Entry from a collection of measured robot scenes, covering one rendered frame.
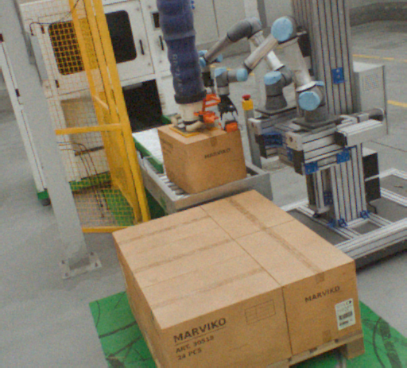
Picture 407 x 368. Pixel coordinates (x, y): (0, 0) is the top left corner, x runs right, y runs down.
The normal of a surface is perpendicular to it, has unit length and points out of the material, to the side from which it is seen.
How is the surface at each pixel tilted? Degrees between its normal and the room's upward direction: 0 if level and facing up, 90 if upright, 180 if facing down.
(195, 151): 90
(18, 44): 90
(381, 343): 0
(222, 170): 90
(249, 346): 90
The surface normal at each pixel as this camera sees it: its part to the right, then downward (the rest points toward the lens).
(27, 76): 0.33, 0.26
